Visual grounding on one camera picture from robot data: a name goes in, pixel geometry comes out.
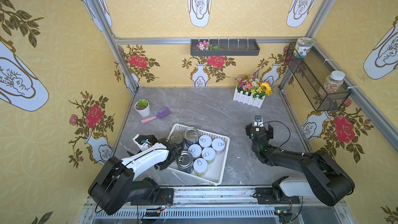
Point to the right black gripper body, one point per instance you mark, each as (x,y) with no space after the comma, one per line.
(259,129)

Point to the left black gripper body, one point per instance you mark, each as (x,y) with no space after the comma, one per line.
(173,154)

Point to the dark red label can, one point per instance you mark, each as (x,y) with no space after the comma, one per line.
(177,139)

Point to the large blue can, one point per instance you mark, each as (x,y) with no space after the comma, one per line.
(185,162)
(191,136)

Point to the small white lid can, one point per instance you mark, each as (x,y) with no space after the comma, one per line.
(195,150)

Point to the small yellow can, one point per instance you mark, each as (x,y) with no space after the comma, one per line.
(200,167)

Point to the small orange can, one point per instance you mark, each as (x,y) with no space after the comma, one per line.
(205,141)

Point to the small green can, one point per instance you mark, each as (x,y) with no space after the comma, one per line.
(208,154)

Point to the small pink can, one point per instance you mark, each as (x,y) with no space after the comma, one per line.
(218,146)

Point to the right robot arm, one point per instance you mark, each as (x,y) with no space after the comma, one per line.
(328,182)

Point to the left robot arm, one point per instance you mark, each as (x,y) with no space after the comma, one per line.
(116,183)

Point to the white plastic basket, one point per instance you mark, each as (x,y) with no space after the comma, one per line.
(215,171)

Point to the pink purple toy shovel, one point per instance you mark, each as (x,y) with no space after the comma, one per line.
(160,114)

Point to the flower box white fence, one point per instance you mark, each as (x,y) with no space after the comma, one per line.
(251,90)

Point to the white potted succulent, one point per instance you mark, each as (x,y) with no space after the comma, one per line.
(142,107)

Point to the clear jar white lid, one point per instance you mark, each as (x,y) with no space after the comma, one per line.
(332,83)

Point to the jar with green label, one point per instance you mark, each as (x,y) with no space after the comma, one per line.
(302,47)

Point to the small pink flowers on shelf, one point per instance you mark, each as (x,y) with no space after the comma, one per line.
(206,45)

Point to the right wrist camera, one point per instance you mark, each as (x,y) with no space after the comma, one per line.
(258,121)

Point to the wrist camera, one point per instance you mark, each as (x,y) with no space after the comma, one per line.
(258,121)
(144,142)

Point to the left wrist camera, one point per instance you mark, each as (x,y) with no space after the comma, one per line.
(144,142)

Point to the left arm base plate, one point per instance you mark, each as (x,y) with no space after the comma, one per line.
(164,197)

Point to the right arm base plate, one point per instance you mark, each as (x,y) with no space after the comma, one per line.
(274,196)

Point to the black wire wall basket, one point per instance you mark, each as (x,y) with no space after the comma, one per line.
(308,90)

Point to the grey wall shelf tray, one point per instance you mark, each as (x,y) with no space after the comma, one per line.
(231,47)

